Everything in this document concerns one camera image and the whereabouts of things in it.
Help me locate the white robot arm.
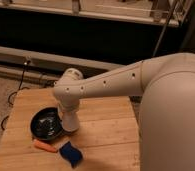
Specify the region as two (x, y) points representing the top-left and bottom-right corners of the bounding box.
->
(53, 53), (195, 171)

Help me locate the metal pole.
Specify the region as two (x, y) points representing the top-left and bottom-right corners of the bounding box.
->
(152, 0), (178, 58)

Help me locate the black round bowl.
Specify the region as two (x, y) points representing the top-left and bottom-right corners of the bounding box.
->
(30, 107), (63, 141)

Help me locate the wooden shelf frame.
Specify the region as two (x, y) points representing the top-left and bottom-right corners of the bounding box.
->
(0, 0), (193, 27)

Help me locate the black cable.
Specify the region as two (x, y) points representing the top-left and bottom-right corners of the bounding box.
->
(0, 59), (31, 131)

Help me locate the orange carrot toy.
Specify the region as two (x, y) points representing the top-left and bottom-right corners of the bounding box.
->
(33, 139), (58, 153)

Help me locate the white ceramic cup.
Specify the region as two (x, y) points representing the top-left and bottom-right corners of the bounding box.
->
(62, 112), (80, 132)

